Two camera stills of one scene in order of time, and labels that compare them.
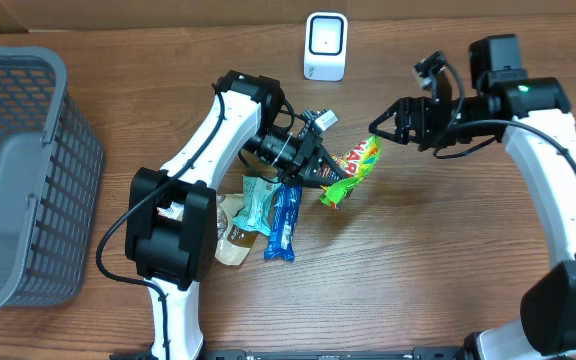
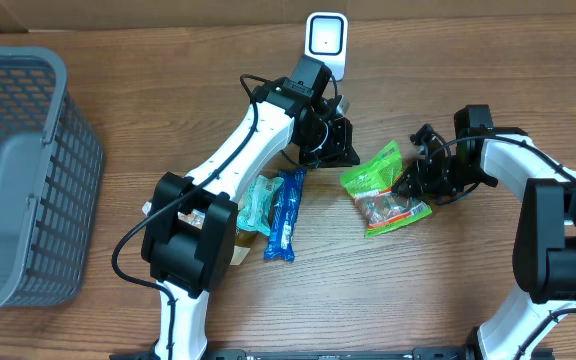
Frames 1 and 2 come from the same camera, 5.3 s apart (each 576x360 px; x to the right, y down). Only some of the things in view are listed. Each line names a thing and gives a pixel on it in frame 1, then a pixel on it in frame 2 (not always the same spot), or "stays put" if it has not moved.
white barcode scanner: (325, 46) stays put
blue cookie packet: (281, 243) stays put
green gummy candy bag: (354, 164) to (370, 182)
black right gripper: (419, 132) to (419, 180)
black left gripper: (309, 148) to (342, 152)
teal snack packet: (258, 194) stays put
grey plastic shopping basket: (35, 168) stays put
